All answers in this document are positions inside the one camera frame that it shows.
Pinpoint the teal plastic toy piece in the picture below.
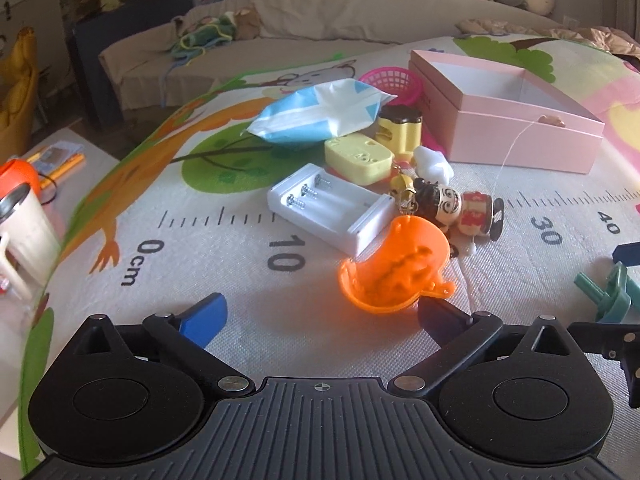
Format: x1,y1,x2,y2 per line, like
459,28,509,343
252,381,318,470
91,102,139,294
574,262,639,324

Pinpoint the orange plastic toy cup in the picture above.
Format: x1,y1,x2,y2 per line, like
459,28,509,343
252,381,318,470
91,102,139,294
337,216,457,314

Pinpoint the chibi doll keychain figure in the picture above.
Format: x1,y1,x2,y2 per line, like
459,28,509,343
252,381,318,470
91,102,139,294
413,178,504,242

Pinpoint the white battery holder case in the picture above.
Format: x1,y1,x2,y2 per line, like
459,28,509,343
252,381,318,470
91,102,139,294
267,164,396,257

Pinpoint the yellow brown toy stool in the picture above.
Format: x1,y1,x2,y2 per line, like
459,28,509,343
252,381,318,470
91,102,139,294
374,104,423,162

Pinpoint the pink plastic toy basket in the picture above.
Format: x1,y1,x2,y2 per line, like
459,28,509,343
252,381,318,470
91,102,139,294
359,66,423,106

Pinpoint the orange round lid object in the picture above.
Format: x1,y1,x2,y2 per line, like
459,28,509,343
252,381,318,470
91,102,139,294
0,158,41,197

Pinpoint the colourful cartoon play mat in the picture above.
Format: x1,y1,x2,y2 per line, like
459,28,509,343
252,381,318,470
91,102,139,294
20,50,639,479

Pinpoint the white fluffy cloud toy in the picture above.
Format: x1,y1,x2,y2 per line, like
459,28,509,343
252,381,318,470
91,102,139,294
412,145,454,185

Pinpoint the white mug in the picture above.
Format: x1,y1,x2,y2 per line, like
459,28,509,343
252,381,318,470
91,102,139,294
1,182,61,301

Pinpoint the yellow cheese-shaped toy box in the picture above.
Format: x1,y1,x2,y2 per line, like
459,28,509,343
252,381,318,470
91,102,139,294
324,133,394,186

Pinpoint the pink cardboard box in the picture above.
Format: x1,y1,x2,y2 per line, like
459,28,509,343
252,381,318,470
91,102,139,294
409,50,604,174

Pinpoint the orange pencil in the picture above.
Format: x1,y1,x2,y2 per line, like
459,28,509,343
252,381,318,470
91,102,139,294
39,153,85,190

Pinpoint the crumpled brown blanket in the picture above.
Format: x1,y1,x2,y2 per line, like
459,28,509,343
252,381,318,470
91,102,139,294
457,18,640,58

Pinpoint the blue white tissue pack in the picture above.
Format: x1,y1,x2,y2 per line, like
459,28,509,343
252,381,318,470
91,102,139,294
246,78,396,148

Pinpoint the beige sofa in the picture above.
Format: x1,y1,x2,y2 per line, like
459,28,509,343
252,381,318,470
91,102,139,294
100,0,555,110

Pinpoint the green knitted cloth bundle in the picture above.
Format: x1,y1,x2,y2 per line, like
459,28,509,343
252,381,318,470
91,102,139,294
170,14,236,62

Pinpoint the yellow fabric bag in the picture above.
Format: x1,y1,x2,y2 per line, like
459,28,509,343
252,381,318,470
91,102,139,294
0,26,39,162

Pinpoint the gold bell keychain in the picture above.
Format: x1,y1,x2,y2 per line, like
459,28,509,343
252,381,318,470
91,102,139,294
390,174,419,214

